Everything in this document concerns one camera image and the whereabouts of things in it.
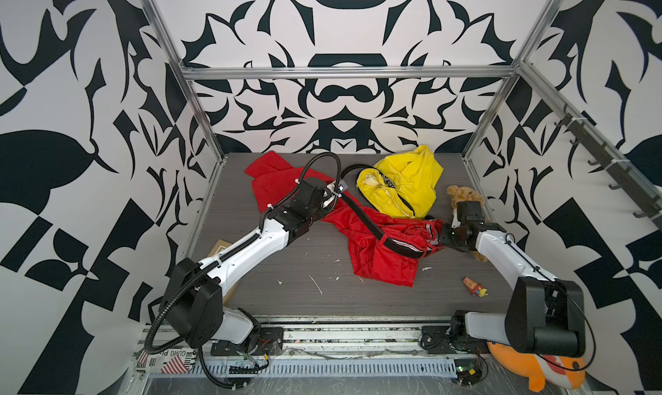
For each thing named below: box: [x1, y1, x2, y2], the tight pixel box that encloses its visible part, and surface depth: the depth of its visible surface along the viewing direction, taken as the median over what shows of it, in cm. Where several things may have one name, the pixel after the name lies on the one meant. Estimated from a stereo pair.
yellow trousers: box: [355, 144, 444, 220], surface depth 107 cm
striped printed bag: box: [135, 348, 199, 375], surface depth 70 cm
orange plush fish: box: [487, 341, 587, 393], surface depth 66 cm
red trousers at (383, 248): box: [244, 150, 445, 288], surface depth 82 cm
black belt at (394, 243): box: [336, 194, 432, 259], surface depth 81 cm
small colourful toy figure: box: [462, 276, 489, 298], surface depth 83 cm
